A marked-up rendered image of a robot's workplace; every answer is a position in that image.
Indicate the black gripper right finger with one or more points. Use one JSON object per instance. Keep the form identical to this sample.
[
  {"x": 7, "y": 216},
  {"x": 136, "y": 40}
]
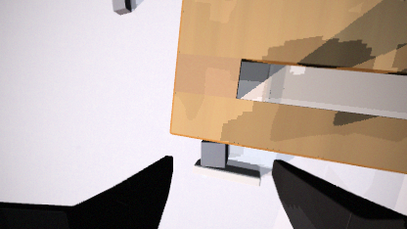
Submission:
[{"x": 311, "y": 202}]

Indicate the small black block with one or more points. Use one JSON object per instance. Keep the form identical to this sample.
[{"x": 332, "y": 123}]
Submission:
[{"x": 122, "y": 7}]

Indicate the dark grey block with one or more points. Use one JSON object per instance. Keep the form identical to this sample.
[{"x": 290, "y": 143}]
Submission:
[{"x": 214, "y": 154}]

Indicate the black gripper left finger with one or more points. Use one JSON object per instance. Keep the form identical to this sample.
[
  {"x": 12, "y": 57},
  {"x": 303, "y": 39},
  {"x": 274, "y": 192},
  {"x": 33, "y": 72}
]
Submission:
[{"x": 135, "y": 203}]

